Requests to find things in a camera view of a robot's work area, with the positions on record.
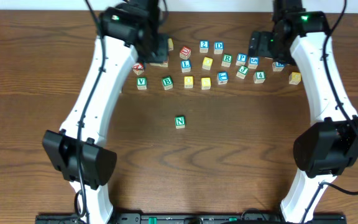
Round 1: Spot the green N block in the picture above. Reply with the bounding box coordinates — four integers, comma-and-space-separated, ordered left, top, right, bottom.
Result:
175, 116, 186, 129

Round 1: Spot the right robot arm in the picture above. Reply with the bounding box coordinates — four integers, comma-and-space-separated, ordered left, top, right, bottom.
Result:
249, 0, 358, 223

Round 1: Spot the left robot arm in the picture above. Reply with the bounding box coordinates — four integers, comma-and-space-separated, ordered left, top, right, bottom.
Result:
36, 0, 168, 223

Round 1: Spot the yellow S block upper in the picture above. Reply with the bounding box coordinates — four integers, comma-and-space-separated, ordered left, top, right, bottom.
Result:
168, 38, 174, 51

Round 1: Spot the yellow s block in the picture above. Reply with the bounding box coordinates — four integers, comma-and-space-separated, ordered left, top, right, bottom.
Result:
168, 38, 174, 51
201, 77, 211, 90

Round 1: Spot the red I block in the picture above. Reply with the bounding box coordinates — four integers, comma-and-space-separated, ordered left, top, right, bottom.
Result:
149, 60, 168, 67

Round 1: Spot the blue 5 block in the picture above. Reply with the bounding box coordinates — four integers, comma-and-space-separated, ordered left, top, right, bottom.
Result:
247, 57, 259, 69

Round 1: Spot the blue P block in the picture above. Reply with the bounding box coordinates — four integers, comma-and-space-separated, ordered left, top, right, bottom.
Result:
236, 53, 247, 66

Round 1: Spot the red A block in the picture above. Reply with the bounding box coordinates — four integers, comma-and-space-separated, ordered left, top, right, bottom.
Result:
132, 62, 145, 75

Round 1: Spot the blue L block right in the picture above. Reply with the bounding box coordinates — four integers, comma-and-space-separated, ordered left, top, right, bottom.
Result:
272, 62, 285, 72

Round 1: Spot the blue l block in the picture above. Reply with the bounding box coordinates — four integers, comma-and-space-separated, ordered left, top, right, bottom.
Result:
272, 62, 285, 72
180, 60, 191, 73

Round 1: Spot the red U block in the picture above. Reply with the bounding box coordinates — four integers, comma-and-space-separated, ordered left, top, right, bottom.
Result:
180, 46, 191, 60

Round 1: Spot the green 4 block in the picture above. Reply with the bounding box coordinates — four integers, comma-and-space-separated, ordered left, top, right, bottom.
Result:
254, 71, 266, 83

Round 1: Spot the green J block right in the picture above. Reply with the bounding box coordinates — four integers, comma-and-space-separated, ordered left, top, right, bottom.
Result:
236, 65, 249, 80

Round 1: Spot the green V block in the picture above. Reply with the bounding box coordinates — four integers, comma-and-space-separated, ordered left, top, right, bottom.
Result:
137, 77, 147, 90

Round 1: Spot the green B block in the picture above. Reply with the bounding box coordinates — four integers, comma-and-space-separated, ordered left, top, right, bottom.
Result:
162, 76, 173, 90

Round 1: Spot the blue L block middle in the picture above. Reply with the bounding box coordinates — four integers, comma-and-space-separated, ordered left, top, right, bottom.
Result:
180, 60, 191, 73

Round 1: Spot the green R block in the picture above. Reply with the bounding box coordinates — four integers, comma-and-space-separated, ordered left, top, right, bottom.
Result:
221, 54, 232, 67

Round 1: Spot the blue D block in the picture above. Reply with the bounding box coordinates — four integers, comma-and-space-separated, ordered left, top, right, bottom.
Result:
214, 42, 224, 54

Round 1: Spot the yellow G block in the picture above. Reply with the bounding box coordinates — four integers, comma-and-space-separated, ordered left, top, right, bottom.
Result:
289, 72, 301, 85

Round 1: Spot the yellow O block lower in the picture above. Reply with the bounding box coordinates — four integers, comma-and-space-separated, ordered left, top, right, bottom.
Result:
184, 76, 194, 88

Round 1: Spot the yellow o block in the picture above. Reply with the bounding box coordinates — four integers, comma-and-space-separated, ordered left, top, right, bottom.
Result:
184, 76, 194, 88
202, 57, 213, 70

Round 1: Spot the blue 2 block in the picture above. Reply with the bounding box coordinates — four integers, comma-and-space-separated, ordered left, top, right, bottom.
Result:
200, 40, 209, 54

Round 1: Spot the blue T block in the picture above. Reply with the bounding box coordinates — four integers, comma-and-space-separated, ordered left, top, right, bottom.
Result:
217, 72, 229, 85

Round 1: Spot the yellow O block upper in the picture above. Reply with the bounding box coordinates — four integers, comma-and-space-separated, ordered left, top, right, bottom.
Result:
202, 57, 213, 70

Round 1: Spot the yellow S block lower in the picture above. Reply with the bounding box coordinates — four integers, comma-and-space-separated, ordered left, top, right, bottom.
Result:
201, 77, 211, 90

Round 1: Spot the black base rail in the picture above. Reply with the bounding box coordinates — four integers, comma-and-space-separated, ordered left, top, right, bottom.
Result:
34, 212, 347, 224

